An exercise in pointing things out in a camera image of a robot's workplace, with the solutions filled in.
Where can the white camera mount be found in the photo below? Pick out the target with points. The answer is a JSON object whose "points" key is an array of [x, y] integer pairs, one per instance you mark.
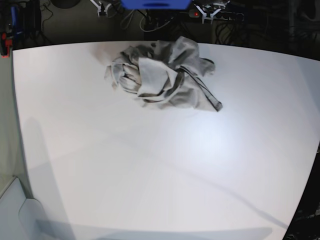
{"points": [[102, 7], [207, 13]]}

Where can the blue box overhead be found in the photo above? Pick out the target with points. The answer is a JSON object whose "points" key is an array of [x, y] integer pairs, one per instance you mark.
{"points": [[156, 4]]}

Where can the black power strip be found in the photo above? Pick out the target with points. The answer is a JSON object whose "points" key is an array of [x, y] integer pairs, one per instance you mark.
{"points": [[221, 15]]}

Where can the grey t-shirt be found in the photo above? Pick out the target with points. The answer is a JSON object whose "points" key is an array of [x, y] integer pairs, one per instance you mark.
{"points": [[165, 74]]}

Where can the red and black clamp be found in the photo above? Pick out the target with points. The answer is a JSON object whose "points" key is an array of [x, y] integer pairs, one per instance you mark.
{"points": [[5, 45]]}

